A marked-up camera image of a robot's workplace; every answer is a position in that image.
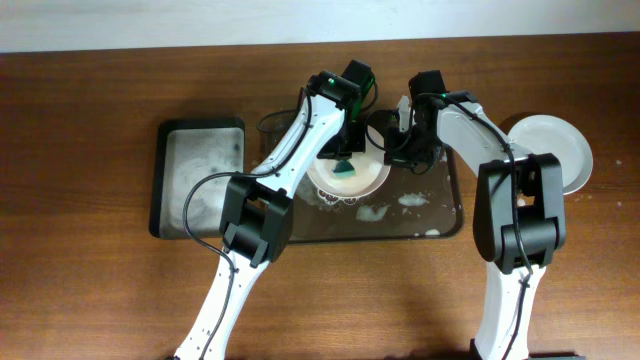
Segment green yellow sponge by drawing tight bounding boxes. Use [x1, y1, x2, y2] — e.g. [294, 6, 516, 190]
[332, 160, 356, 179]

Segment pink white plate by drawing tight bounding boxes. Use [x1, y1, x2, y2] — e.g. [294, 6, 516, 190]
[307, 137, 391, 203]

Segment pale green plate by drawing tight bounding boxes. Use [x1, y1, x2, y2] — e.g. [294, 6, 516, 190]
[508, 115, 594, 195]

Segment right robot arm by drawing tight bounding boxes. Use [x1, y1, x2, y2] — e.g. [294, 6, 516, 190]
[387, 91, 566, 360]

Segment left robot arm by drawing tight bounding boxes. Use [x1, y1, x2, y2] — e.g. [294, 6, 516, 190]
[174, 70, 377, 360]

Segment dark brown serving tray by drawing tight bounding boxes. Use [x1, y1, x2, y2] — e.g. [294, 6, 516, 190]
[259, 114, 464, 245]

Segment black soapy water tray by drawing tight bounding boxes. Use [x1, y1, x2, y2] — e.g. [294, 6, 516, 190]
[148, 118, 245, 240]

